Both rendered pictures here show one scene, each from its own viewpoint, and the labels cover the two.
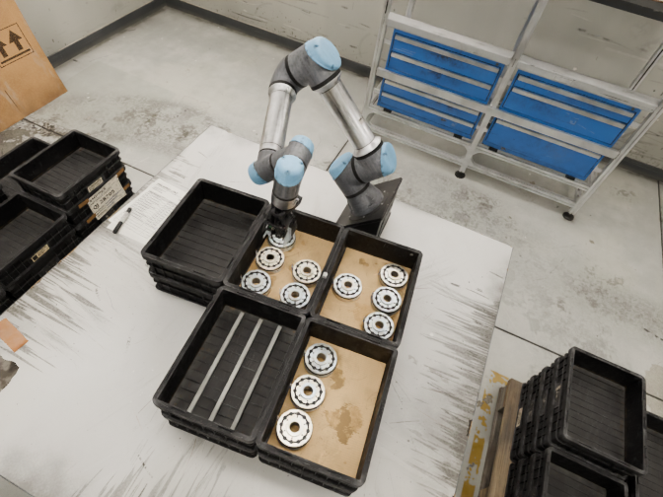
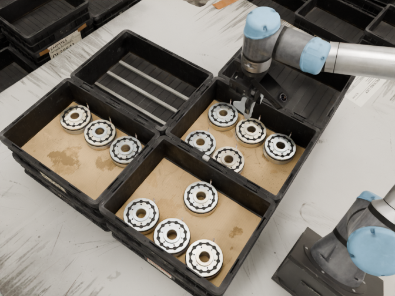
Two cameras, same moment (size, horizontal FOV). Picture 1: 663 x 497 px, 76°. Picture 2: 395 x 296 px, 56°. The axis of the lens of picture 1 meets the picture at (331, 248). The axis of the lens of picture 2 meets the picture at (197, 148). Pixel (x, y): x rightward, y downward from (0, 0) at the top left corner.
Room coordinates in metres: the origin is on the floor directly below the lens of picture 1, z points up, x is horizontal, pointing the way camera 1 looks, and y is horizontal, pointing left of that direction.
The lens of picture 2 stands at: (0.96, -0.53, 1.88)
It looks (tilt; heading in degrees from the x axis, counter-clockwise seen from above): 58 degrees down; 111
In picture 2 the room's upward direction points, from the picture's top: 4 degrees clockwise
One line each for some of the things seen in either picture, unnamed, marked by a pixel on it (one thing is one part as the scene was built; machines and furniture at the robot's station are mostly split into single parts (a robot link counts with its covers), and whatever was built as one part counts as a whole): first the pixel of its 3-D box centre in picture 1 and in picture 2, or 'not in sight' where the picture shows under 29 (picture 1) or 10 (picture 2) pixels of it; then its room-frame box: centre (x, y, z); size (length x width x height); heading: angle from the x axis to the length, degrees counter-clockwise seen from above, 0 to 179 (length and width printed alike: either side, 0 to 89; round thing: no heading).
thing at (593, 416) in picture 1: (573, 420); not in sight; (0.66, -1.15, 0.37); 0.40 x 0.30 x 0.45; 164
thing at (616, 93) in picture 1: (514, 59); not in sight; (2.56, -0.87, 0.91); 1.70 x 0.10 x 0.05; 74
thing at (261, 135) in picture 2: (269, 257); (251, 130); (0.86, 0.21, 0.86); 0.10 x 0.10 x 0.01
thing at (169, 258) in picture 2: (369, 283); (187, 206); (0.80, -0.15, 0.92); 0.40 x 0.30 x 0.02; 170
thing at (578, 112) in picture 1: (552, 128); not in sight; (2.42, -1.24, 0.60); 0.72 x 0.03 x 0.56; 74
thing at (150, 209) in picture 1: (152, 209); (341, 73); (1.10, 0.78, 0.70); 0.33 x 0.23 x 0.01; 164
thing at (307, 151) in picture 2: (287, 254); (243, 133); (0.85, 0.15, 0.92); 0.40 x 0.30 x 0.02; 170
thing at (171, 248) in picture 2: (387, 299); (171, 235); (0.78, -0.22, 0.86); 0.10 x 0.10 x 0.01
